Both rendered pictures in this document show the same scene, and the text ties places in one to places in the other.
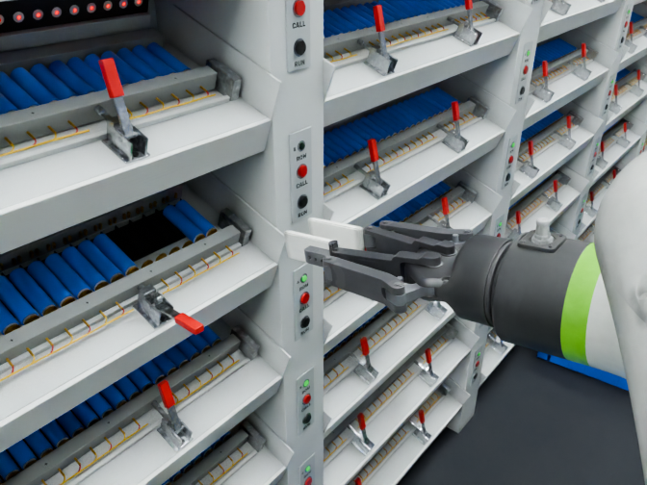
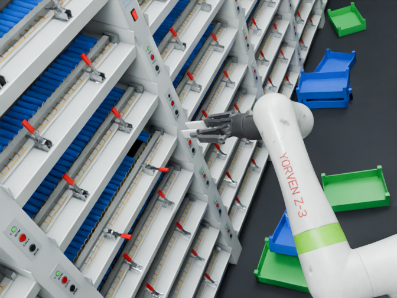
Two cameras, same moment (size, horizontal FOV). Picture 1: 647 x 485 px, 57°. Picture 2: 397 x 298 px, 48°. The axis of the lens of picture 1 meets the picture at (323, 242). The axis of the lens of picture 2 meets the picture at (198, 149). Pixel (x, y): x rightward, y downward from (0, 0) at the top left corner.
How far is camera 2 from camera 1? 0.84 m
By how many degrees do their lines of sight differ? 12
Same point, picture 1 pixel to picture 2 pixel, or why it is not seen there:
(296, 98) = (162, 83)
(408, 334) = not seen: hidden behind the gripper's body
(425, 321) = not seen: hidden behind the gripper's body
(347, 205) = (189, 101)
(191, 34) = not seen: hidden behind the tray
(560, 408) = (316, 129)
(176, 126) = (133, 113)
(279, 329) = (186, 156)
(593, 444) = (334, 139)
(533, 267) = (250, 122)
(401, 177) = (204, 77)
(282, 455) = (204, 199)
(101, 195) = (127, 146)
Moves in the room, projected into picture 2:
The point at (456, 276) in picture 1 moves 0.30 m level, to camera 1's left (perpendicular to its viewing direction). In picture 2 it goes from (234, 129) to (141, 170)
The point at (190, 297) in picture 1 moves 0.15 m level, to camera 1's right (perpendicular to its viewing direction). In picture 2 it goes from (156, 161) to (196, 143)
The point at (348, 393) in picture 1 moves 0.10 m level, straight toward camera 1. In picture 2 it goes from (218, 167) to (224, 181)
